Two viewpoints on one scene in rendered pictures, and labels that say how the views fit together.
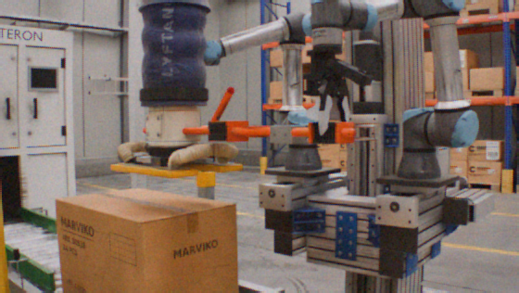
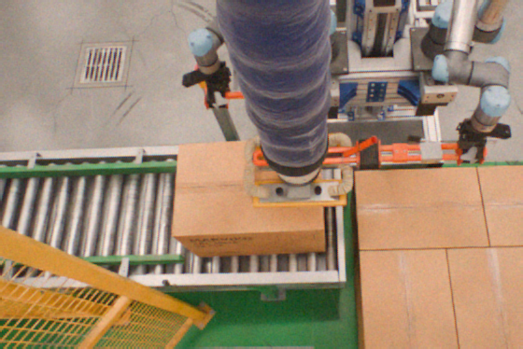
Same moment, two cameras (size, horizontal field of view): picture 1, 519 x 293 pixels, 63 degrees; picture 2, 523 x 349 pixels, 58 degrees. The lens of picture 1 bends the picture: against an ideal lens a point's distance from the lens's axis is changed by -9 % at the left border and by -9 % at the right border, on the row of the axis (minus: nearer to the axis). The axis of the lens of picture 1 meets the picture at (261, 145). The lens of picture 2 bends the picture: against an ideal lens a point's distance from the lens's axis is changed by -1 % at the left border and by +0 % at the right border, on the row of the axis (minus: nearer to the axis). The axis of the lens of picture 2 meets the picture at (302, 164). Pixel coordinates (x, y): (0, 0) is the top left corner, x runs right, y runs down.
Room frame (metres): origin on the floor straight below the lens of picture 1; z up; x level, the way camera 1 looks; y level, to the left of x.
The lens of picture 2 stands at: (0.92, 0.65, 2.72)
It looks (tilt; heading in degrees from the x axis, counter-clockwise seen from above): 67 degrees down; 326
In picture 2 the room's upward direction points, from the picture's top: 9 degrees counter-clockwise
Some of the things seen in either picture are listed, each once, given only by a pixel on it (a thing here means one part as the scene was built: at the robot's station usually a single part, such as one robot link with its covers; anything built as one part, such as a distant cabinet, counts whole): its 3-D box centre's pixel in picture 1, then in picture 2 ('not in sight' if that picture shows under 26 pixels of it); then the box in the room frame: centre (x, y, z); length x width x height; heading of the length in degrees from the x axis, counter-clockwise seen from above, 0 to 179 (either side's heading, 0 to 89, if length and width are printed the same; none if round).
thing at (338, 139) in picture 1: (331, 133); (470, 152); (1.09, -0.17, 1.20); 0.08 x 0.07 x 0.05; 49
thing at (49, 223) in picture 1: (74, 230); (36, 164); (2.60, 1.13, 0.60); 1.60 x 0.10 x 0.09; 49
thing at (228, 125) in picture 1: (228, 131); (368, 154); (1.32, 0.09, 1.20); 0.10 x 0.08 x 0.06; 139
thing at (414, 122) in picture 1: (421, 127); (448, 20); (1.51, -0.54, 1.20); 0.13 x 0.12 x 0.14; 34
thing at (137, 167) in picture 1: (151, 165); (299, 191); (1.42, 0.34, 1.10); 0.34 x 0.10 x 0.05; 49
